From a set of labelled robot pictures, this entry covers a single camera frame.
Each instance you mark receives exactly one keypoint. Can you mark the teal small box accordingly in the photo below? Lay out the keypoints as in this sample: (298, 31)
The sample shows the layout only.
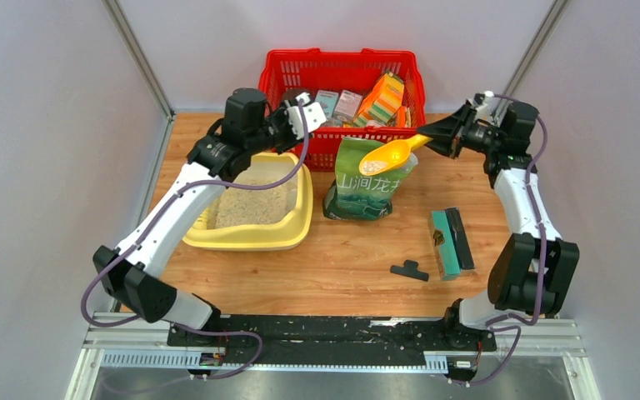
(328, 100)

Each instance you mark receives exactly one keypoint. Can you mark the black bag clip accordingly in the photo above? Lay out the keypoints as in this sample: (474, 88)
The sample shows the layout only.
(410, 269)

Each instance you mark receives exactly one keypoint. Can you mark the teal rectangular box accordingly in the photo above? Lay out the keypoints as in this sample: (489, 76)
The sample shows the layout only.
(444, 246)

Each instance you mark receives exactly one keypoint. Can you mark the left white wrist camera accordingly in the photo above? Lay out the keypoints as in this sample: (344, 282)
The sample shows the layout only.
(305, 115)

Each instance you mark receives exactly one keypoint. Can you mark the orange green striped sponge pack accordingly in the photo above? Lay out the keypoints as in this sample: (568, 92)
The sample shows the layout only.
(382, 102)

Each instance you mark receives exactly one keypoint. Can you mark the dark brown box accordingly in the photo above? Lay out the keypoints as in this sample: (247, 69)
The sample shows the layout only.
(292, 95)

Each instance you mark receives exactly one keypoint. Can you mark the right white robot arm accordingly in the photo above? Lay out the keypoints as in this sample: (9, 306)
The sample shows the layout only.
(533, 273)

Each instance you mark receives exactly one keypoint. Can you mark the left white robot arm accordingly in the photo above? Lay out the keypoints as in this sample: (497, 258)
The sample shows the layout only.
(130, 272)

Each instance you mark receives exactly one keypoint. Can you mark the yellow plastic scoop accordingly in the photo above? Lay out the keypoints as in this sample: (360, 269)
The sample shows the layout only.
(391, 155)

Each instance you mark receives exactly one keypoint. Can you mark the green litter bag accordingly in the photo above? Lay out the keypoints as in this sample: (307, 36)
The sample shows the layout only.
(354, 196)

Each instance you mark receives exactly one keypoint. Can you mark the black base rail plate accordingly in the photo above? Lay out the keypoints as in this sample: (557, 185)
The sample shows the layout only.
(339, 344)

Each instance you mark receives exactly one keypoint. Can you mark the pink grey small box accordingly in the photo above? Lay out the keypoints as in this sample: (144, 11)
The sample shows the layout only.
(347, 106)

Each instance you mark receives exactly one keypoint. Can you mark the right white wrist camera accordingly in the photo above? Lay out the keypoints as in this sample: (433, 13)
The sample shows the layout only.
(484, 104)

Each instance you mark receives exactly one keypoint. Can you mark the yellow litter box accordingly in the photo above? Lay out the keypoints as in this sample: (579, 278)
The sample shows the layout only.
(274, 219)

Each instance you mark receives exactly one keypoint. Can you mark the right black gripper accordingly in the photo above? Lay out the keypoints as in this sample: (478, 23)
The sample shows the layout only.
(448, 134)

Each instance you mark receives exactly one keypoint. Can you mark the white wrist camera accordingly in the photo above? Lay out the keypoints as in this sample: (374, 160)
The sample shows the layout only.
(305, 115)
(484, 104)

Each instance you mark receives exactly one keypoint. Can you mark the orange small packet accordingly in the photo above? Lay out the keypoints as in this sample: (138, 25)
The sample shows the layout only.
(402, 117)

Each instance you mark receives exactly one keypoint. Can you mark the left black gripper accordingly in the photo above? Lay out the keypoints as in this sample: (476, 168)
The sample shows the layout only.
(282, 112)

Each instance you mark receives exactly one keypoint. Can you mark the red plastic shopping basket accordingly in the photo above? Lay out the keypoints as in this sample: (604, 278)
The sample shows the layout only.
(357, 72)

